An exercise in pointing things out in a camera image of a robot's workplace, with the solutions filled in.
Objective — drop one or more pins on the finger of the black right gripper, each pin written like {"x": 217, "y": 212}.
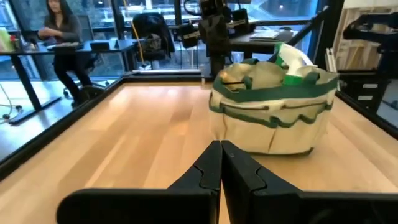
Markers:
{"x": 222, "y": 43}
{"x": 206, "y": 43}

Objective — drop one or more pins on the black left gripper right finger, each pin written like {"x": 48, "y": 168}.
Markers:
{"x": 264, "y": 205}

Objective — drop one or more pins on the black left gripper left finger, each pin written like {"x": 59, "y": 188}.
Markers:
{"x": 186, "y": 205}

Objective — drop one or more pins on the green spray bottle white trigger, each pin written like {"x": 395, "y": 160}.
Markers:
{"x": 292, "y": 59}

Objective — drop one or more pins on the cream gardening bag green trim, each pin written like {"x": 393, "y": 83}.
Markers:
{"x": 273, "y": 130}

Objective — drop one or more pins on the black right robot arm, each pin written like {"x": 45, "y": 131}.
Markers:
{"x": 217, "y": 67}

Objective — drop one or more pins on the white mug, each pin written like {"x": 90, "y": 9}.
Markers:
{"x": 237, "y": 57}

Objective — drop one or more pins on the dark desk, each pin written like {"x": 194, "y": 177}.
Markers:
{"x": 248, "y": 43}

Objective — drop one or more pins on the black office chair with jacket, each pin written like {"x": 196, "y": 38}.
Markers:
{"x": 152, "y": 28}

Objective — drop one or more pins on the stack of papers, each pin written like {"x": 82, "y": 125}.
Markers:
{"x": 270, "y": 35}

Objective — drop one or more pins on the black diagonal strut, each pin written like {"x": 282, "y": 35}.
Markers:
{"x": 306, "y": 28}

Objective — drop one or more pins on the black office desk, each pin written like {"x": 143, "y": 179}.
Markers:
{"x": 102, "y": 46}

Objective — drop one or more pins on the small black box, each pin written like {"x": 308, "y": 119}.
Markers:
{"x": 100, "y": 46}

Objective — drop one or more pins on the silver aluminium extrusion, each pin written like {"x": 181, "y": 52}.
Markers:
{"x": 330, "y": 60}

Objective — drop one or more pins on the person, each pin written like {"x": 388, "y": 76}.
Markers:
{"x": 66, "y": 28}

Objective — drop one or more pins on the black keyboard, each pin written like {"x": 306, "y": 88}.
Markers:
{"x": 65, "y": 46}

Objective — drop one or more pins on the plywood panel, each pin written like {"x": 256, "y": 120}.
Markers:
{"x": 354, "y": 53}

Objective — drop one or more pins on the black drawer cabinet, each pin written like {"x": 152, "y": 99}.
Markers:
{"x": 363, "y": 90}

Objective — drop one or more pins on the small red container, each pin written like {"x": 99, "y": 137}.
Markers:
{"x": 14, "y": 43}

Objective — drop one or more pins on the pale plastic container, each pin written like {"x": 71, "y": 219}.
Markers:
{"x": 5, "y": 40}

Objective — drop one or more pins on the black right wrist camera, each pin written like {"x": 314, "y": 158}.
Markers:
{"x": 209, "y": 6}

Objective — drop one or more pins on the black frame post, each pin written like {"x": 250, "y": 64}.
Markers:
{"x": 326, "y": 31}

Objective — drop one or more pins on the black table edge frame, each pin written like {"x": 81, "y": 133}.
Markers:
{"x": 62, "y": 126}

